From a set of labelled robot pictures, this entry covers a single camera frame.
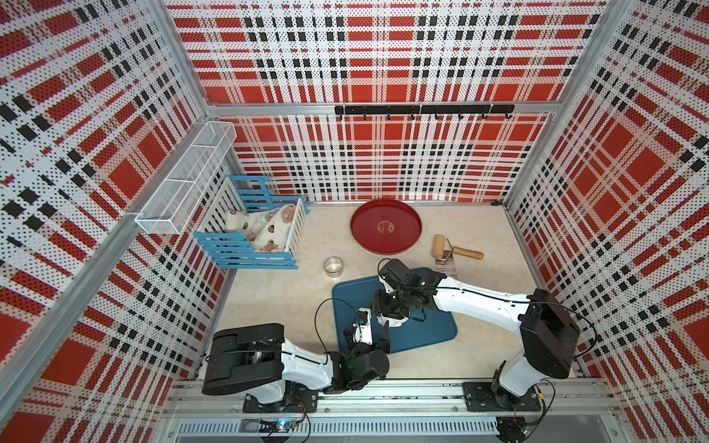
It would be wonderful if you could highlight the baby doll in crib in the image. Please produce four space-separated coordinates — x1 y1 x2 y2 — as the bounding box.
225 204 297 253

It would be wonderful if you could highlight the blue white toy crib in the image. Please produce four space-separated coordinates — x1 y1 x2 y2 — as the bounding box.
194 175 308 271

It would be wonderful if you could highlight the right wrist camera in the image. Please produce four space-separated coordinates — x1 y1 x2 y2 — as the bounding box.
379 271 397 293

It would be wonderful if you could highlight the black wall hook rail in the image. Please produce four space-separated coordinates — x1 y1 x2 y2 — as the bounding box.
334 104 515 117

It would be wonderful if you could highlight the white wire mesh basket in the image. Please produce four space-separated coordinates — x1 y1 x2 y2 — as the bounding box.
136 121 236 236

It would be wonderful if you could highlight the white dough piece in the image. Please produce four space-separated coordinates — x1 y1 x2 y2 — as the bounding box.
372 315 408 329

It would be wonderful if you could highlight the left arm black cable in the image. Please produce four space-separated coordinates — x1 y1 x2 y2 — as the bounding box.
201 297 361 367

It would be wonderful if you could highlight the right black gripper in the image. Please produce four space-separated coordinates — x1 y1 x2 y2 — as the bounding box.
366 287 412 320

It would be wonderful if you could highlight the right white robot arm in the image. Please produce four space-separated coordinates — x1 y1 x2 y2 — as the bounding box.
372 260 581 402

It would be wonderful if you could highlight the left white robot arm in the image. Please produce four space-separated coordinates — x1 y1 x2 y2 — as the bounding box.
201 320 391 407

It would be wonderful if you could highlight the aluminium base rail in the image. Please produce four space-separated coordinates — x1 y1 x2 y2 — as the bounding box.
156 378 632 442

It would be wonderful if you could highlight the green circuit board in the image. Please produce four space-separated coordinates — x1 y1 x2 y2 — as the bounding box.
258 419 299 435

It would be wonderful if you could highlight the teal plastic tray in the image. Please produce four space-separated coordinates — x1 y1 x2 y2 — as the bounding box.
332 276 458 354

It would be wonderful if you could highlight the wooden rolling pin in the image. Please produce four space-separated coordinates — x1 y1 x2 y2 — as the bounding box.
432 234 485 265

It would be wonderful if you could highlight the round red tray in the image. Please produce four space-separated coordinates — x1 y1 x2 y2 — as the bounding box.
350 199 423 256

